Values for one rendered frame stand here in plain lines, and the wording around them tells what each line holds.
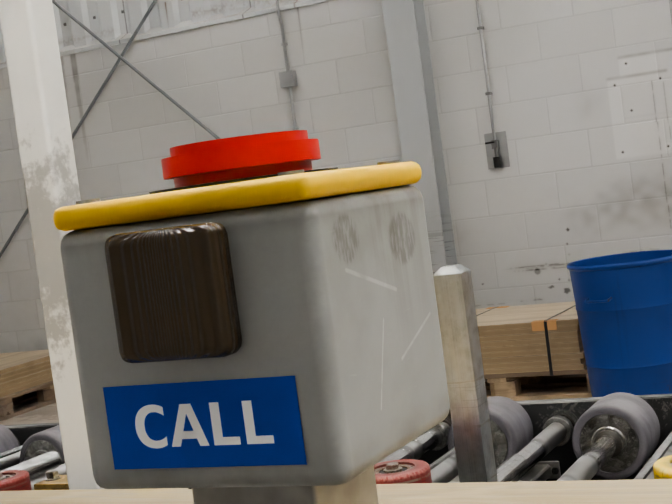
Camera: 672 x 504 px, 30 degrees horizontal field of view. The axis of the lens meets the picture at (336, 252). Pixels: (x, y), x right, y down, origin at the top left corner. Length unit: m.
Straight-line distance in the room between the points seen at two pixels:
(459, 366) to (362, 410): 1.18
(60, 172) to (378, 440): 1.29
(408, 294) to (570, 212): 7.38
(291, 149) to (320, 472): 0.08
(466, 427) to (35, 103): 0.64
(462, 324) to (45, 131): 0.55
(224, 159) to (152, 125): 8.59
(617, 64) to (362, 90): 1.64
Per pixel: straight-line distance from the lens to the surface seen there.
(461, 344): 1.46
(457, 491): 1.27
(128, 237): 0.29
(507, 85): 7.78
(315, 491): 0.30
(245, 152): 0.30
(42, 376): 8.83
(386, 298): 0.30
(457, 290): 1.45
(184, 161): 0.30
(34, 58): 1.57
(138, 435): 0.30
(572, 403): 1.99
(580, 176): 7.66
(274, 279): 0.28
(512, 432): 1.91
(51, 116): 1.56
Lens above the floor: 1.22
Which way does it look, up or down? 3 degrees down
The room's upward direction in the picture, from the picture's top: 8 degrees counter-clockwise
